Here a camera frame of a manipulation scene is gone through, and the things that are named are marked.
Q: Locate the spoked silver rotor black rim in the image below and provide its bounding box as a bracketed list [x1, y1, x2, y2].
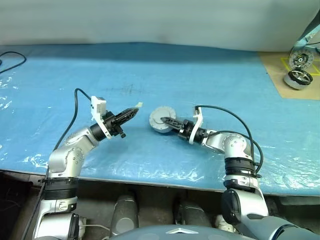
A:
[287, 70, 314, 85]

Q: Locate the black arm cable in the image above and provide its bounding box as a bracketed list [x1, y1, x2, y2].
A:
[21, 87, 95, 240]
[194, 104, 265, 179]

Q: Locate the dark grey rounded shape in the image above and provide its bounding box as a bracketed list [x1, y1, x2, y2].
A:
[174, 197, 214, 229]
[109, 194, 140, 237]

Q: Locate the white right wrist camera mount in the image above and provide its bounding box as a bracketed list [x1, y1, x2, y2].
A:
[188, 105, 204, 146]

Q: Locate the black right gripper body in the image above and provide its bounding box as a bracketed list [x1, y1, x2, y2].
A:
[176, 119, 195, 142]

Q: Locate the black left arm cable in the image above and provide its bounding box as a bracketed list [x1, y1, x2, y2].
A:
[21, 87, 95, 240]

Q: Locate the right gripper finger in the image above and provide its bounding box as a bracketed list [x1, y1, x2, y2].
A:
[160, 116, 186, 128]
[161, 118, 185, 132]

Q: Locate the silver motor housing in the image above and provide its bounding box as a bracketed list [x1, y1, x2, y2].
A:
[283, 70, 314, 91]

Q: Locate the thin white floor cord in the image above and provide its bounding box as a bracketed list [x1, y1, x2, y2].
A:
[84, 223, 111, 230]

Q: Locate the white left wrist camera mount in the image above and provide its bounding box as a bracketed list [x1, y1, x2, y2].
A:
[90, 95, 112, 140]

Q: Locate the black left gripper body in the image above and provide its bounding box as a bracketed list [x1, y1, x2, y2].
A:
[102, 111, 127, 140]

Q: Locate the white floor device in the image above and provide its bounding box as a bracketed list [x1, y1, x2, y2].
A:
[215, 214, 237, 234]
[77, 216, 89, 232]

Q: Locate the black cable on table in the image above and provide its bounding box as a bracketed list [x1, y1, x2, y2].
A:
[0, 51, 27, 75]

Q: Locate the round grey motor lid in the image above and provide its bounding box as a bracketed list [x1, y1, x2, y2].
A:
[149, 105, 179, 129]
[289, 47, 315, 70]

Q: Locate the blue plastic table sheet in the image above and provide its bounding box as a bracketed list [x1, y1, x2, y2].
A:
[0, 41, 320, 198]

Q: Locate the grey-blue robot torso silver chevron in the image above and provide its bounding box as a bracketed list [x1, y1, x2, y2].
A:
[109, 224, 241, 240]

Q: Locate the brown cardboard sheet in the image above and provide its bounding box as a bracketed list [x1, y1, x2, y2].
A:
[258, 50, 320, 101]

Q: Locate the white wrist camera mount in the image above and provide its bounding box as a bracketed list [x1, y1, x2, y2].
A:
[90, 95, 112, 140]
[188, 105, 204, 146]

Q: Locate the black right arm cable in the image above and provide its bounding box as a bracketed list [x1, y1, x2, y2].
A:
[194, 104, 265, 179]

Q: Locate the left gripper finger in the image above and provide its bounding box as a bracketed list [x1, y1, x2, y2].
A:
[114, 108, 140, 122]
[116, 111, 139, 126]

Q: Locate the pale teal angled bar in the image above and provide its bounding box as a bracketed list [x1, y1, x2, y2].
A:
[291, 14, 320, 54]

